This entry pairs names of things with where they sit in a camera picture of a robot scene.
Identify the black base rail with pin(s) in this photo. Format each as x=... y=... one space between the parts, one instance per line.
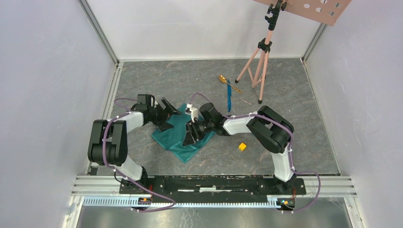
x=167 y=192

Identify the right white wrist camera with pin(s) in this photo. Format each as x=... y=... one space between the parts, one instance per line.
x=193 y=112

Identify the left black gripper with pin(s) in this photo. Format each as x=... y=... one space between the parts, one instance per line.
x=165 y=115

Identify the pink tripod stand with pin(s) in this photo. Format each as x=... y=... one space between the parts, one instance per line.
x=264 y=48

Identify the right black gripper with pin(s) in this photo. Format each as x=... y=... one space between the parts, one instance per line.
x=192 y=132

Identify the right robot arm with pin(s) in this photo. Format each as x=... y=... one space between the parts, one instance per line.
x=270 y=129

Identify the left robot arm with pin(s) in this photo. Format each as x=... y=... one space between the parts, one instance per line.
x=108 y=144

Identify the teal cloth napkin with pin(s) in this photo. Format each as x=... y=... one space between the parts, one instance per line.
x=172 y=139

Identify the yellow small cube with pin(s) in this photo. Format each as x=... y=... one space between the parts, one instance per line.
x=242 y=147

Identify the pink perforated board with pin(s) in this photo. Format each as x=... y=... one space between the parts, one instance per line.
x=323 y=11

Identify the gold metal spoon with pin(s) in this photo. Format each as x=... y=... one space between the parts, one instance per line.
x=224 y=80

